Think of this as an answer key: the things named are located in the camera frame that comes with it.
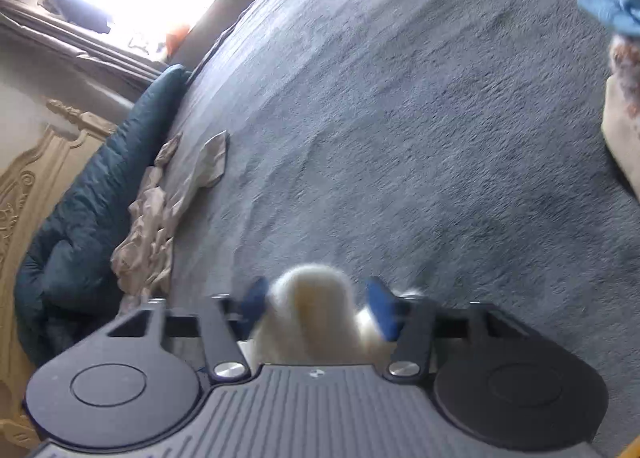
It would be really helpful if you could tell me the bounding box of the beige satin garment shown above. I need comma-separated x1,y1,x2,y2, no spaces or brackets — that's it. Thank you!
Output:
110,130,232,299

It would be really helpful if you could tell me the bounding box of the grey bed blanket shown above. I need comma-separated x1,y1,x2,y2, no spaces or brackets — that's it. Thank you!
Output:
115,0,640,454

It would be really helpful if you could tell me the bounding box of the small orange item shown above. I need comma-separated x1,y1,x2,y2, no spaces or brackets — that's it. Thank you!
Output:
166,24,193,52

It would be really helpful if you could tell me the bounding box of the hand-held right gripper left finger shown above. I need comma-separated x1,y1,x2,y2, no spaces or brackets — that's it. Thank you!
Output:
107,277,271,383

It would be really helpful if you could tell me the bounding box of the dark blue bag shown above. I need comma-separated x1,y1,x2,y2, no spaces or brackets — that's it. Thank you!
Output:
50,0,112,33

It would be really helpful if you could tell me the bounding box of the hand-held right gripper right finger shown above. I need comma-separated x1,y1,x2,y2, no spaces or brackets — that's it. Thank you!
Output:
366,276,533,383

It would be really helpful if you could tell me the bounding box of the cream carved headboard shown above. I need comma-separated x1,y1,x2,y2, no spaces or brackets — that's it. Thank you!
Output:
0,98,118,449

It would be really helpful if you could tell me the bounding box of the cream deer print sweater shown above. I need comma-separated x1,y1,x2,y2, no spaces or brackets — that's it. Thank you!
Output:
601,34,640,199

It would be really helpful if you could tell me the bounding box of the white ribbed cuff sweater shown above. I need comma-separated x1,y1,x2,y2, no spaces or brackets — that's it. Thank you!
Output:
239,263,426,368

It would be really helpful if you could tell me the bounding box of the brown window ledge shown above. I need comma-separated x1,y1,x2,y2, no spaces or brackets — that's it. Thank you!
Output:
0,0,171,111

